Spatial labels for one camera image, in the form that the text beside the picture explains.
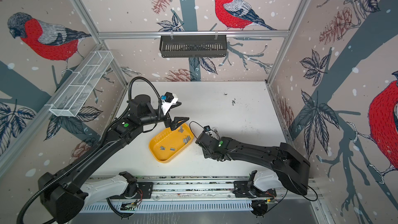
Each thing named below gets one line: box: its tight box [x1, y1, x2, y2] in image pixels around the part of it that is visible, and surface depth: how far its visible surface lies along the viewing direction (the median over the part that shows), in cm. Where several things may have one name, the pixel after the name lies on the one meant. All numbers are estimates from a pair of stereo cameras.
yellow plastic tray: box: [148, 122, 195, 164], surface depth 90 cm
